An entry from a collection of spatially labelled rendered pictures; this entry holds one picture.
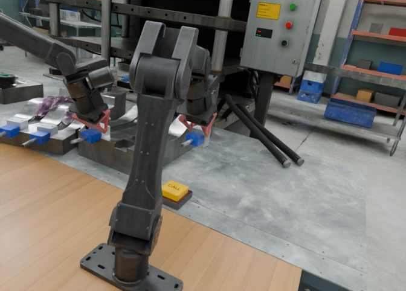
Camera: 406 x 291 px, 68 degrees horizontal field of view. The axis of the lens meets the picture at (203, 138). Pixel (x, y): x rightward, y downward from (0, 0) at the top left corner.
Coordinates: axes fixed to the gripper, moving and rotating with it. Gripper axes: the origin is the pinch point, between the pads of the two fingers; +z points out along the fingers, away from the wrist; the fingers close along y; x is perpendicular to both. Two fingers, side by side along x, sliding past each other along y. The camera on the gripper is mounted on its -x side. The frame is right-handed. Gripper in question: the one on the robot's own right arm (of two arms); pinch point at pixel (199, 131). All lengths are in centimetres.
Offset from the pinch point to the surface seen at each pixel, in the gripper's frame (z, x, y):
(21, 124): -3, 22, 54
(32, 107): 2, 10, 66
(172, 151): 11.1, 2.5, 10.5
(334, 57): 303, -579, 6
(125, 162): 3.3, 17.4, 16.6
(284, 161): 24.4, -19.0, -23.3
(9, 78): 6, -4, 102
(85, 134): -3.6, 17.5, 29.7
